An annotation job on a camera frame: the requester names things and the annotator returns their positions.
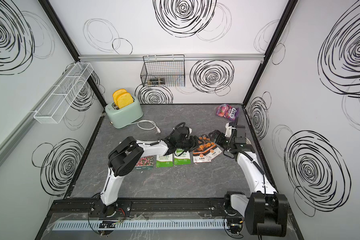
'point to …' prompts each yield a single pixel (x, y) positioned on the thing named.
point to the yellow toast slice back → (116, 94)
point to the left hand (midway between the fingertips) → (203, 145)
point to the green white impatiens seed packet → (164, 160)
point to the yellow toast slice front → (124, 99)
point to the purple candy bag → (227, 111)
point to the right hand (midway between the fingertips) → (217, 137)
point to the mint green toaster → (125, 116)
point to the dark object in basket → (156, 81)
